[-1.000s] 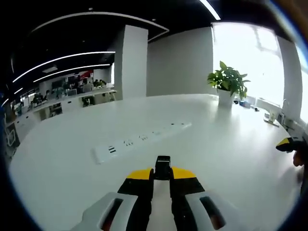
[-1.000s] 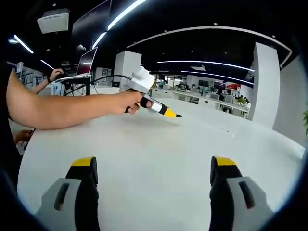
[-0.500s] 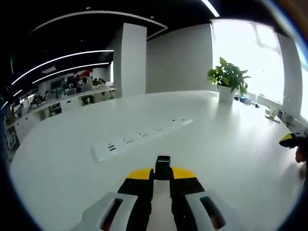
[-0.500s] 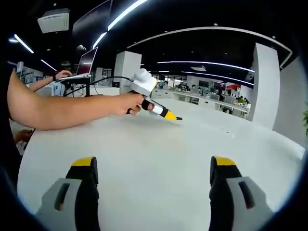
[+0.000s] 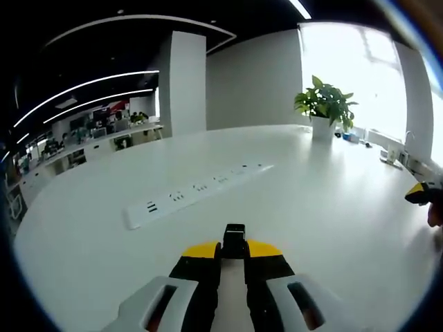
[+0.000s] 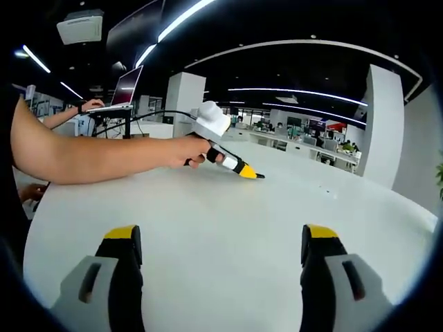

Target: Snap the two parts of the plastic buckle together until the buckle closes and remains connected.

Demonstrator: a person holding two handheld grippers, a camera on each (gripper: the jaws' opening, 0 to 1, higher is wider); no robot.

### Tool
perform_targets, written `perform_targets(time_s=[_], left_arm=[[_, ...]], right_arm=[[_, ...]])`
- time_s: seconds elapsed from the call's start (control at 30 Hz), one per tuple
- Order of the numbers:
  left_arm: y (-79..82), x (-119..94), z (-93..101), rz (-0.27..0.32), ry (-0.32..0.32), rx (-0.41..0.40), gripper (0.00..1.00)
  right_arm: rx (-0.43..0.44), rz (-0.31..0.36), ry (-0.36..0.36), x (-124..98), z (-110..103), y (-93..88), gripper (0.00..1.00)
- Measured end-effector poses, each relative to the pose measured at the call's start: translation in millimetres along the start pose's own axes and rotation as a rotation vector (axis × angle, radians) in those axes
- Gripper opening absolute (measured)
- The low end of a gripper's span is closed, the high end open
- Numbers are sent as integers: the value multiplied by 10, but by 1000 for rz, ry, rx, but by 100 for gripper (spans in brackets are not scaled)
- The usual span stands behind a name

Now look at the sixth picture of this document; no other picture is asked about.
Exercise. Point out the silver laptop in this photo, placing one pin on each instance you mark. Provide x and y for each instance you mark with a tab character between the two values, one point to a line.
126	88

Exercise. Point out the green potted plant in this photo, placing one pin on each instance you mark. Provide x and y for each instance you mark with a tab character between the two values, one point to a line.
440	176

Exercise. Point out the row of white office desks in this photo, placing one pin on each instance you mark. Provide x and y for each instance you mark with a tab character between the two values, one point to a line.
294	145

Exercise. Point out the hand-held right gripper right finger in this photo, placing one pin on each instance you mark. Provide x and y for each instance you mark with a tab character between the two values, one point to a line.
320	276

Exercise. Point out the person's left hand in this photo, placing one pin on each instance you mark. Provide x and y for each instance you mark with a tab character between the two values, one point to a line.
188	150

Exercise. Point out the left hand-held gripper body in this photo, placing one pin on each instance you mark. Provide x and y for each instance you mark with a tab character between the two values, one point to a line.
211	122

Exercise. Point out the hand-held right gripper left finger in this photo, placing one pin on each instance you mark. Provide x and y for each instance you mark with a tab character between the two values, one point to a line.
119	276

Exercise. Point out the long ceiling light strip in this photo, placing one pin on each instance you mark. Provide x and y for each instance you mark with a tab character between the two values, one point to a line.
180	17

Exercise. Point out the ceiling air conditioner unit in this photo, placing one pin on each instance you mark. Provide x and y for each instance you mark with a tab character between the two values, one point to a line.
81	27

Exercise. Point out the black laptop stand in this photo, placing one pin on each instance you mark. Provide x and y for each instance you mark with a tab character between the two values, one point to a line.
127	124

